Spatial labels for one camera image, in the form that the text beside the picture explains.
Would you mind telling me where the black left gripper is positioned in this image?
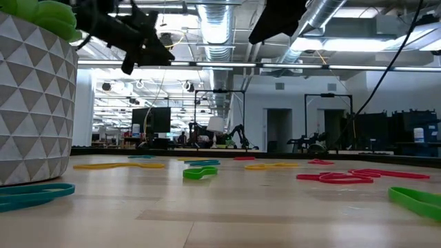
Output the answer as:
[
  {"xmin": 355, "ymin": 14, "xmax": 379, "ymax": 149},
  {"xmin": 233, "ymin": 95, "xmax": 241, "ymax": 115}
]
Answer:
[{"xmin": 103, "ymin": 3, "xmax": 176, "ymax": 76}]

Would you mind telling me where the green rubber band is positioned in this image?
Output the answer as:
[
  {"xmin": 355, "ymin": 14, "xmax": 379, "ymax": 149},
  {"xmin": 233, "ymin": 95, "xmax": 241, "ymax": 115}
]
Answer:
[
  {"xmin": 182, "ymin": 165, "xmax": 219, "ymax": 180},
  {"xmin": 387, "ymin": 186, "xmax": 441, "ymax": 223}
]

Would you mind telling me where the long ceiling light strip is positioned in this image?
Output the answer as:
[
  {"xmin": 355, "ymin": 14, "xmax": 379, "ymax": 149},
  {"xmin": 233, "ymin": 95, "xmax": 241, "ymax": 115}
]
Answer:
[{"xmin": 77, "ymin": 60, "xmax": 441, "ymax": 73}]

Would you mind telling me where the black monitor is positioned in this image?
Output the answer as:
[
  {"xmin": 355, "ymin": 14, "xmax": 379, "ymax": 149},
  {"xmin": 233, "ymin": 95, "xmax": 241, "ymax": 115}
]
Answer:
[{"xmin": 131, "ymin": 107, "xmax": 172, "ymax": 134}]

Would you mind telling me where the white shade table lamp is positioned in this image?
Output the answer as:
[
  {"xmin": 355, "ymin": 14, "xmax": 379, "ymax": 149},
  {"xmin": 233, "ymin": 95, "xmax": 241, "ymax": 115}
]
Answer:
[{"xmin": 206, "ymin": 116, "xmax": 226, "ymax": 149}]

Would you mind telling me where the succulent in patterned pot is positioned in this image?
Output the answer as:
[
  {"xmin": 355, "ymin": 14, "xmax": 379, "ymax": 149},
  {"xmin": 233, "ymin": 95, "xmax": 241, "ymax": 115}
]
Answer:
[{"xmin": 0, "ymin": 0, "xmax": 83, "ymax": 187}]

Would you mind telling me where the silver ventilation duct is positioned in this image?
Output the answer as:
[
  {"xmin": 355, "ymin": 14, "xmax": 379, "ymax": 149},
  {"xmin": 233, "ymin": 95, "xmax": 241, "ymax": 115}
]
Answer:
[
  {"xmin": 196, "ymin": 0, "xmax": 238, "ymax": 63},
  {"xmin": 275, "ymin": 0, "xmax": 347, "ymax": 66}
]

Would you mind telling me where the black frame stand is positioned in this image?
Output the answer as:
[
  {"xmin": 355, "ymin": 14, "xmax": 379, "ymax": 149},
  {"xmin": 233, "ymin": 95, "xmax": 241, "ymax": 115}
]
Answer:
[
  {"xmin": 193, "ymin": 89, "xmax": 247, "ymax": 151},
  {"xmin": 303, "ymin": 92, "xmax": 354, "ymax": 151}
]

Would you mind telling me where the black cable to arm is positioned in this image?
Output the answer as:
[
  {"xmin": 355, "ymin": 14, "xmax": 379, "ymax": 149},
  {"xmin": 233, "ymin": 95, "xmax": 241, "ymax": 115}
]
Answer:
[{"xmin": 330, "ymin": 0, "xmax": 425, "ymax": 147}]

